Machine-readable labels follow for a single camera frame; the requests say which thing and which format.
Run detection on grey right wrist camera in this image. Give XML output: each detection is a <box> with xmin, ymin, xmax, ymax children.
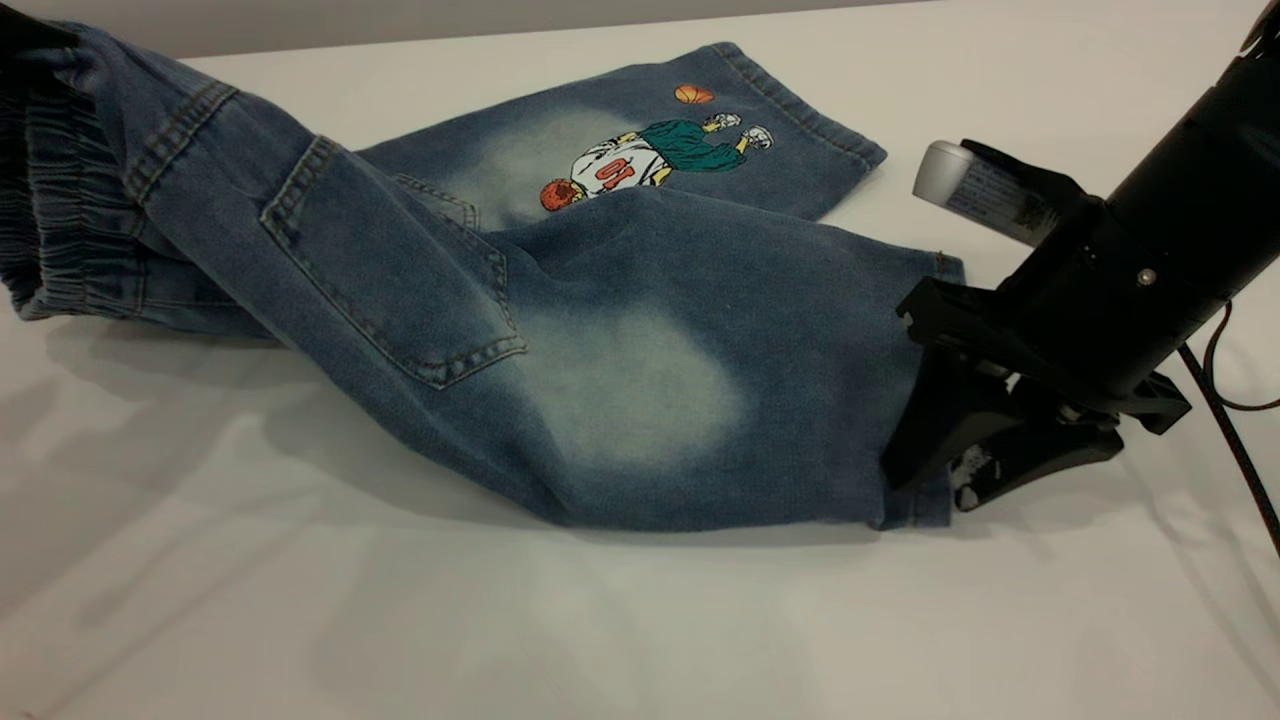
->
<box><xmin>911</xmin><ymin>139</ymin><xmax>1089</xmax><ymax>249</ymax></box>

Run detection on black braided cable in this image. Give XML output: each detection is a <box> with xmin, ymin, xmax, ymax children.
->
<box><xmin>1178</xmin><ymin>342</ymin><xmax>1280</xmax><ymax>557</ymax></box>

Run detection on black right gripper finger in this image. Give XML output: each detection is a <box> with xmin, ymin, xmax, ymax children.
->
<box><xmin>879</xmin><ymin>345</ymin><xmax>1013</xmax><ymax>493</ymax></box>
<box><xmin>950</xmin><ymin>405</ymin><xmax>1127</xmax><ymax>513</ymax></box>

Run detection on blue denim pants with print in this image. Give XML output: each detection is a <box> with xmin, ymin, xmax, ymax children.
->
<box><xmin>0</xmin><ymin>20</ymin><xmax>967</xmax><ymax>532</ymax></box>

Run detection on thin dark red wire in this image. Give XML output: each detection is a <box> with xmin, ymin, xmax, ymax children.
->
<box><xmin>1203</xmin><ymin>300</ymin><xmax>1280</xmax><ymax>413</ymax></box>

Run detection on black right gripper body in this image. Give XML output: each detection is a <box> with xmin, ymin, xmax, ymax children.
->
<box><xmin>894</xmin><ymin>190</ymin><xmax>1237</xmax><ymax>437</ymax></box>

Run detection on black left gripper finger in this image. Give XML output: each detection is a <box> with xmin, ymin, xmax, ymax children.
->
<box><xmin>0</xmin><ymin>0</ymin><xmax>77</xmax><ymax>51</ymax></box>

